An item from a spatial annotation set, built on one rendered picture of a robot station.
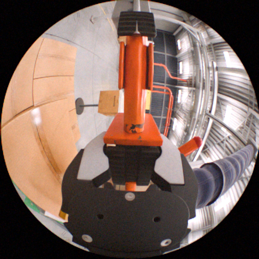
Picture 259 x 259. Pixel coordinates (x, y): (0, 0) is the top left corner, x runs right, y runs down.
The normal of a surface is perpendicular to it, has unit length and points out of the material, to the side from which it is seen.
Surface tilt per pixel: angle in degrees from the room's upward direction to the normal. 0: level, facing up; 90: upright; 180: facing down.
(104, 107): 90
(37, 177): 0
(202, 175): 106
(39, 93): 0
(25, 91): 0
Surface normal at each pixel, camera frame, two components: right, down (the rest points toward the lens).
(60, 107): 1.00, 0.05
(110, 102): -0.03, 0.01
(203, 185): -0.29, -0.66
